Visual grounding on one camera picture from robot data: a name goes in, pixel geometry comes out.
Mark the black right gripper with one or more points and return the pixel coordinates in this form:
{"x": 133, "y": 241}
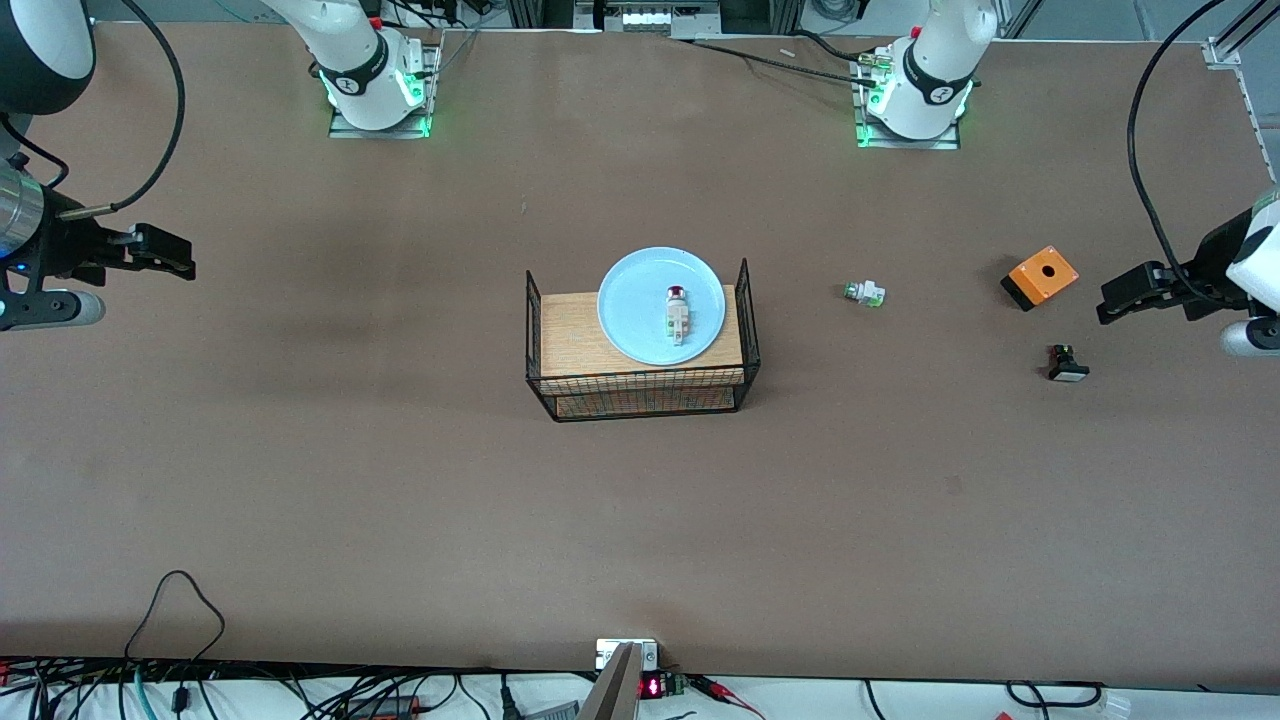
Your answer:
{"x": 68, "y": 246}

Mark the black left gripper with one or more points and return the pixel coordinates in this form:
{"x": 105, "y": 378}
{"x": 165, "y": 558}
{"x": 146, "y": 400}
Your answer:
{"x": 1207, "y": 270}

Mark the red push button switch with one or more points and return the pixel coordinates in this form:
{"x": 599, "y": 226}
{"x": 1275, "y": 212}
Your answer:
{"x": 678, "y": 318}

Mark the light blue round plate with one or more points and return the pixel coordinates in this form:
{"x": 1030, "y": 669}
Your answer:
{"x": 630, "y": 310}

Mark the black square push button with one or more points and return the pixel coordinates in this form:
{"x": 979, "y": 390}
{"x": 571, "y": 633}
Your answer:
{"x": 1068, "y": 368}

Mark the black power adapter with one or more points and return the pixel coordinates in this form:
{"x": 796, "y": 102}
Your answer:
{"x": 385, "y": 708}

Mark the white power strip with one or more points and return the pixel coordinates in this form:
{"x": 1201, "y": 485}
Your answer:
{"x": 645, "y": 18}

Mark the red clip test leads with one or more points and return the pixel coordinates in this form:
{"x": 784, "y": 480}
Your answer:
{"x": 715, "y": 686}

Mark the red digit display module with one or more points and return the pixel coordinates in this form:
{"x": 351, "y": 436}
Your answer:
{"x": 652, "y": 687}

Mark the orange button enclosure box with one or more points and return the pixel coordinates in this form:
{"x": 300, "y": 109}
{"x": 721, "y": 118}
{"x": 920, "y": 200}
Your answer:
{"x": 1045, "y": 272}

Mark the black right camera bracket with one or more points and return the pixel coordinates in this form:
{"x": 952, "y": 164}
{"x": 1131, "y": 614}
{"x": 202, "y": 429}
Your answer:
{"x": 20, "y": 280}

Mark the aluminium side rail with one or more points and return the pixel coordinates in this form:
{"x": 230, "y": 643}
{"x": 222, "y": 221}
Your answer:
{"x": 1262, "y": 130}

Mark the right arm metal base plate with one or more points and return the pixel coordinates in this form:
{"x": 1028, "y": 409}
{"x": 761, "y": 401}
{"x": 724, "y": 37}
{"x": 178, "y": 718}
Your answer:
{"x": 350, "y": 130}

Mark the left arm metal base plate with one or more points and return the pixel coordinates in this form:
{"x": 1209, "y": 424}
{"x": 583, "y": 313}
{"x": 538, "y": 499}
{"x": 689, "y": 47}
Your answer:
{"x": 940, "y": 143}

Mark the aluminium corner bracket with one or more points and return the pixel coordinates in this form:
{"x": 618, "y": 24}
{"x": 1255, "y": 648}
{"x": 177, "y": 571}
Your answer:
{"x": 1222, "y": 55}

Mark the green push button switch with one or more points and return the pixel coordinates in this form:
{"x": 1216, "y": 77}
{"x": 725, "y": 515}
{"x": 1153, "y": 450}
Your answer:
{"x": 866, "y": 293}

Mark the silver metal mounting bracket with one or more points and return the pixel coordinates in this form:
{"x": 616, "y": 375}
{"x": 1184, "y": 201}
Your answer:
{"x": 608, "y": 655}

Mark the grey camera pole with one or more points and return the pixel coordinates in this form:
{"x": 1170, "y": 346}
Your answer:
{"x": 615, "y": 695}

